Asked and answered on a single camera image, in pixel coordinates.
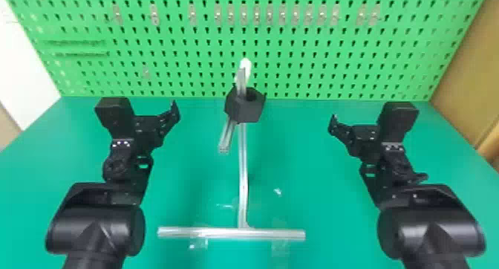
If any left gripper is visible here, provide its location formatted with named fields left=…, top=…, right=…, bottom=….
left=130, top=100, right=181, bottom=157

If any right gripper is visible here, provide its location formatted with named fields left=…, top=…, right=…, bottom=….
left=327, top=114, right=385, bottom=164

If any black nut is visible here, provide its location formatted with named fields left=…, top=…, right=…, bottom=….
left=224, top=86, right=267, bottom=124

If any metal stand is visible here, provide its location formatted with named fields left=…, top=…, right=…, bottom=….
left=156, top=58, right=307, bottom=242

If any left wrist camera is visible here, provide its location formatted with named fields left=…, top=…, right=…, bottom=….
left=94, top=97, right=136, bottom=141

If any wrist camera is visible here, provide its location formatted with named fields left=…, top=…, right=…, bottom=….
left=94, top=97, right=136, bottom=141
left=375, top=101, right=420, bottom=145

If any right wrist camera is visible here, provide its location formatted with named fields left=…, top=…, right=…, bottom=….
left=375, top=101, right=420, bottom=145

